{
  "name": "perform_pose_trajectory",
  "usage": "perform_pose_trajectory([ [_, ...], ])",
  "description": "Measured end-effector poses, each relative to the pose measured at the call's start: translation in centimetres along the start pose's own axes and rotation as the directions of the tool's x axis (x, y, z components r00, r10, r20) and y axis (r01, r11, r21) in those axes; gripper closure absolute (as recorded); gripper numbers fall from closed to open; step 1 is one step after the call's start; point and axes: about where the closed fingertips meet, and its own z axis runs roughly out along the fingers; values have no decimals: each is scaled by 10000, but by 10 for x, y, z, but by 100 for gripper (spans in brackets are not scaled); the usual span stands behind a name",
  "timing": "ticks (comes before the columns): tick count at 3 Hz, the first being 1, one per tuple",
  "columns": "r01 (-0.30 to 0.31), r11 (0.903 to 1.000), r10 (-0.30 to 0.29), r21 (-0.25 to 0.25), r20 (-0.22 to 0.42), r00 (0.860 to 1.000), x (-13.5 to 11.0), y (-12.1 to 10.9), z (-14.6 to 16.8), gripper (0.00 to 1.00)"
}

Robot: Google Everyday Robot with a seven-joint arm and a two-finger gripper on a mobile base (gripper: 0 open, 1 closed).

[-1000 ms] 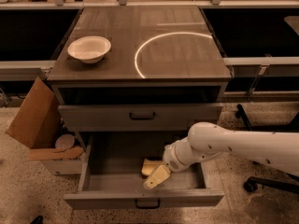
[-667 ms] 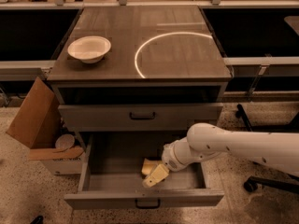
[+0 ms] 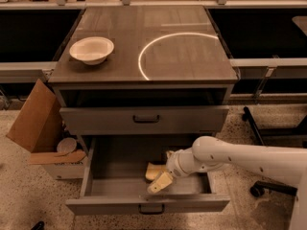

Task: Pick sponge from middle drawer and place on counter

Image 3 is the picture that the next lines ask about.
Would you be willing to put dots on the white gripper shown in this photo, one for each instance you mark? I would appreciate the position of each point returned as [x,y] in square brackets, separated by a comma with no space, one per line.
[177,165]

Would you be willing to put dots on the yellow sponge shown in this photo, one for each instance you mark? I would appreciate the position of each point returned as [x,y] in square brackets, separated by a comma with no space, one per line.
[153,171]

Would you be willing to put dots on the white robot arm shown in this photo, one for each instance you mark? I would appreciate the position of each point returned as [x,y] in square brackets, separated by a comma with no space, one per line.
[285,165]

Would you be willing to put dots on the open middle drawer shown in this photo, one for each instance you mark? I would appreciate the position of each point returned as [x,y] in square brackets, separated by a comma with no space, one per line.
[114,179]

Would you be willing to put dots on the grey drawer cabinet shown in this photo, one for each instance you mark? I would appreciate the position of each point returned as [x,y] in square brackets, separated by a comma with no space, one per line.
[163,56]

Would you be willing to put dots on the grey top drawer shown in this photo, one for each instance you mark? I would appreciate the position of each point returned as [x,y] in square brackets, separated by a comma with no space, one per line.
[144,120]

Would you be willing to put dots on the white bowl on counter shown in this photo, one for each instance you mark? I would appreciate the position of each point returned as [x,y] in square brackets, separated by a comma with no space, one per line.
[91,50]

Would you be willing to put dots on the black office chair base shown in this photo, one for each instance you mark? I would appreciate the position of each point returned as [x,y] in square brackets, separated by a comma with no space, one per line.
[259,187]

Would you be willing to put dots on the black cart leg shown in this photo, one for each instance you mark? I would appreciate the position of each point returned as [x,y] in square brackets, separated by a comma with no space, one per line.
[247,117]

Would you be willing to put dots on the cardboard box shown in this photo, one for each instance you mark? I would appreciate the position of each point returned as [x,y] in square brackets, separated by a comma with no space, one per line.
[39,128]

